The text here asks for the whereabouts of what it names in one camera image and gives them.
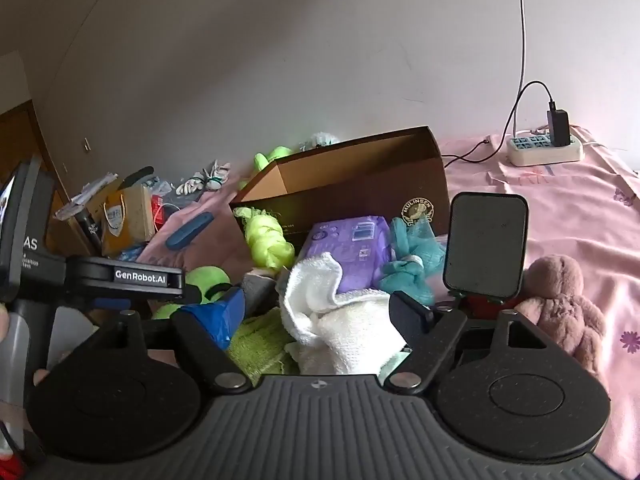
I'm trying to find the purple plastic packet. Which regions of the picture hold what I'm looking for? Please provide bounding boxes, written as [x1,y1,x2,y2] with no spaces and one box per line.
[299,215,394,295]

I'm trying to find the pink plush toy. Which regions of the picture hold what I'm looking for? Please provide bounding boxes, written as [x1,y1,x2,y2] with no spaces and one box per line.
[514,254,609,370]

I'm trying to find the teal mesh bath pouf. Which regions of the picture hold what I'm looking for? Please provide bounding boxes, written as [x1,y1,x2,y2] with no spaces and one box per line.
[379,216,449,307]

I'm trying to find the black cable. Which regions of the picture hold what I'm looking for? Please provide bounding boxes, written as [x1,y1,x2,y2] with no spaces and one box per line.
[442,80,557,170]

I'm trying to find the grey cloth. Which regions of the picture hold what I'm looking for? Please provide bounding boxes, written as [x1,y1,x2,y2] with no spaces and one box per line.
[242,269,282,317]

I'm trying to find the green towel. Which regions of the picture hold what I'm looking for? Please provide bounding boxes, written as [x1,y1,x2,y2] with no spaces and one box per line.
[226,306,302,377]

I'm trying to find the brown cardboard box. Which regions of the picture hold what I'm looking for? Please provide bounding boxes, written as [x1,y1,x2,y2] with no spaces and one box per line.
[229,126,452,253]

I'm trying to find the brown paper bag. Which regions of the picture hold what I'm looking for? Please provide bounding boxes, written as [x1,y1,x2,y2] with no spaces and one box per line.
[101,184,157,257]

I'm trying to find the blue oblong case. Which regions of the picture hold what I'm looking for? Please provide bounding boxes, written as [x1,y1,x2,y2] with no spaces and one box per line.
[164,212,215,251]

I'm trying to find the green plush ball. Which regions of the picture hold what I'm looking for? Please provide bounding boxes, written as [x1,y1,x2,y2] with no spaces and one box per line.
[151,266,234,322]

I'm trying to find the white fluffy toy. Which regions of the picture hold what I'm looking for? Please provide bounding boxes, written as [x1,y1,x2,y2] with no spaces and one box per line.
[299,132,342,154]

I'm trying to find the pink floral bedsheet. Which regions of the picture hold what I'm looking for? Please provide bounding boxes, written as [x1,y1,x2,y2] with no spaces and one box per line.
[150,126,640,479]

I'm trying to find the white towel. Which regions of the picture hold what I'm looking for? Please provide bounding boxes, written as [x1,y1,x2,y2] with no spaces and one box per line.
[276,252,409,377]

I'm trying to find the black flat sole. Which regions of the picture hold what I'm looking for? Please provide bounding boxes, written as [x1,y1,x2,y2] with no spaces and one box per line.
[119,165,156,192]

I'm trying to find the white gloves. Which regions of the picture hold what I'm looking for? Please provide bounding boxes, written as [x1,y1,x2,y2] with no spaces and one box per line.
[175,160,232,196]

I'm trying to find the clear plastic package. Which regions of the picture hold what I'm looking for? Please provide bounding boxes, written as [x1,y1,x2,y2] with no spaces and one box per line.
[53,173,119,222]

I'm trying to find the white power strip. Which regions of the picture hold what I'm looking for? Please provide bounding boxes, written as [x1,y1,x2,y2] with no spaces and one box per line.
[507,132,586,167]

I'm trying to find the wooden cabinet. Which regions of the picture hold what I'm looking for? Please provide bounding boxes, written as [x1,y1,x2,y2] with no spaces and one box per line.
[0,51,69,201]

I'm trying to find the black rounded rectangular panel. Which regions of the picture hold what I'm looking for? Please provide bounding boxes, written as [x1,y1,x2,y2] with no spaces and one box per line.
[443,192,530,306]

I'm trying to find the black bottle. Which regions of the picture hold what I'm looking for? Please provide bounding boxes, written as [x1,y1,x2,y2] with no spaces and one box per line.
[74,207,104,257]

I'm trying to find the neon yellow braided cloth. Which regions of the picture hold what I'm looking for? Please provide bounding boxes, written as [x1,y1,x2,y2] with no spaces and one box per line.
[234,206,297,272]

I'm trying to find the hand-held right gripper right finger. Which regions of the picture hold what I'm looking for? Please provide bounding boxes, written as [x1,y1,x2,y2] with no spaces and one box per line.
[384,291,551,395]

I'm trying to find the neon green plush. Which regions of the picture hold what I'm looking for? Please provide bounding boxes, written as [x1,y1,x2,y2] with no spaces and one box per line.
[236,145,294,191]

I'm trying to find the person's left hand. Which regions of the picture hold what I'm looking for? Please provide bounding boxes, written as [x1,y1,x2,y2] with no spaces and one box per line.
[0,305,51,441]

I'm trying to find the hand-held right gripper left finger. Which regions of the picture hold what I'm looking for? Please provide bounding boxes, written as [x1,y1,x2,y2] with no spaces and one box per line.
[107,287,252,395]

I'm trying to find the black charger adapter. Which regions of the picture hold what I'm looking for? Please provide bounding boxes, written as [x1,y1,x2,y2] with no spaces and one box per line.
[546,101,572,149]

